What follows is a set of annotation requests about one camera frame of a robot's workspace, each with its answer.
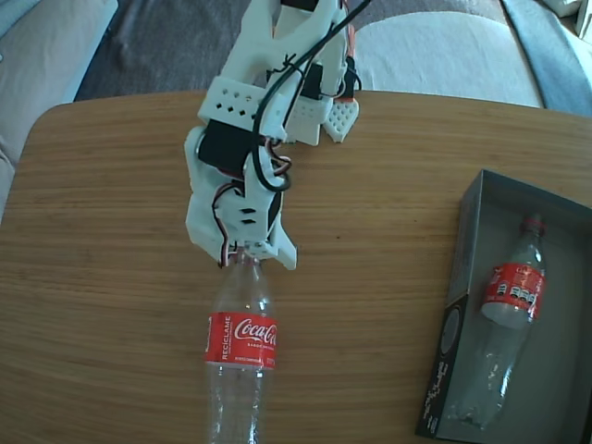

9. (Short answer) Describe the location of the white cushion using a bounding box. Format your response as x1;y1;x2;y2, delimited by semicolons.
358;9;545;110

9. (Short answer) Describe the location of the grey cardboard box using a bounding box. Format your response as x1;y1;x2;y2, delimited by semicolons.
414;168;592;444

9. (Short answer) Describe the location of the grey-blue blanket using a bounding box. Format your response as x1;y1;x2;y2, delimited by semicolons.
501;0;592;117

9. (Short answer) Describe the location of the orange and black clamp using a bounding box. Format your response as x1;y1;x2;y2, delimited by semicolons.
333;22;363;104

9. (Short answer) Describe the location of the clear bottle red label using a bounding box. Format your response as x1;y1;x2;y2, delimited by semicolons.
446;213;548;429
203;256;278;444

